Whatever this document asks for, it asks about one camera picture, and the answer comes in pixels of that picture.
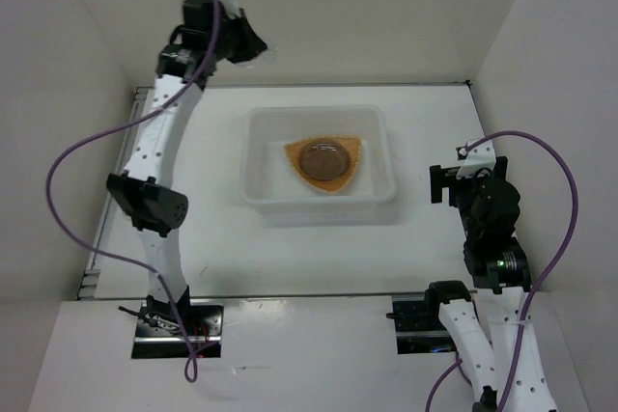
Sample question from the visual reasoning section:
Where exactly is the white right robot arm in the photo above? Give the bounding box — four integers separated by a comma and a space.
423, 136, 557, 411

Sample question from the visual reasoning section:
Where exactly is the clear plastic cup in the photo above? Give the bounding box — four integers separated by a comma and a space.
256, 46, 277, 66

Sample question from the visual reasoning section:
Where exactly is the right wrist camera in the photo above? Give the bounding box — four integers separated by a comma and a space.
456, 140, 496, 179

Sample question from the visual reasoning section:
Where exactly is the smoky glass plate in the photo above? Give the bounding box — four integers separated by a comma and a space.
298, 139, 351, 181

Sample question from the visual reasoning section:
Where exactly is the woven bamboo fan tray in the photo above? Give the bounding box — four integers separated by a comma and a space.
284, 135, 361, 195

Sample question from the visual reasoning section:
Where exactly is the aluminium table edge rail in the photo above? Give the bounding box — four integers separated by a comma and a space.
76, 86, 151, 297

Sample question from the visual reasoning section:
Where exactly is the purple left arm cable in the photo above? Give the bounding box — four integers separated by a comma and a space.
45, 0, 223, 383

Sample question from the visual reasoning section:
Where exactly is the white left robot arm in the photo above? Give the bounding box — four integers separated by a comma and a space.
106, 0, 267, 335

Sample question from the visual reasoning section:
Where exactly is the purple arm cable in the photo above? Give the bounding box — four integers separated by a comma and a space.
424, 130, 579, 412
45, 0, 223, 383

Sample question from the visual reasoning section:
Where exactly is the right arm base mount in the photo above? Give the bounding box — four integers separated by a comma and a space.
386, 293, 455, 355

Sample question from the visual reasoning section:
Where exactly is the translucent plastic bin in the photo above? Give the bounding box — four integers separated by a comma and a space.
239, 105, 397, 227

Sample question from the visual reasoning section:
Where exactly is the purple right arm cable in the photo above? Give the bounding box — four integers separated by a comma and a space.
424, 130, 579, 412

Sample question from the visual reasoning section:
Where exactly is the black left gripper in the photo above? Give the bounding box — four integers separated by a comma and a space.
208, 8, 267, 65

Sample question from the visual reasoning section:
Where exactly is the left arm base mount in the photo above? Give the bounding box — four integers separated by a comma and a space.
118, 300, 224, 359

